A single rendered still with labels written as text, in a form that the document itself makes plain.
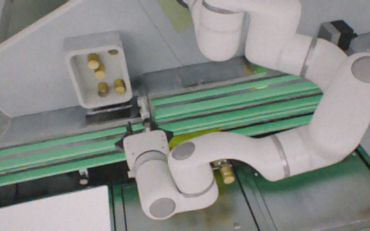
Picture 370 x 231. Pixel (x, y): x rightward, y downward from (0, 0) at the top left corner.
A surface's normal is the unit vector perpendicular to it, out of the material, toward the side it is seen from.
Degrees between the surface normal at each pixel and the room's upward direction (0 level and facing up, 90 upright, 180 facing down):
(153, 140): 104
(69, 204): 90
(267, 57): 30
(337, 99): 76
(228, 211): 90
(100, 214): 90
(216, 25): 35
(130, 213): 90
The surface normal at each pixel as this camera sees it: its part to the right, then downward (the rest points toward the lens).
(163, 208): 0.24, 0.51
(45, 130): -0.05, -0.71
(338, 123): -0.17, -0.27
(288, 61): -0.40, 0.50
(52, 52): 0.21, 0.67
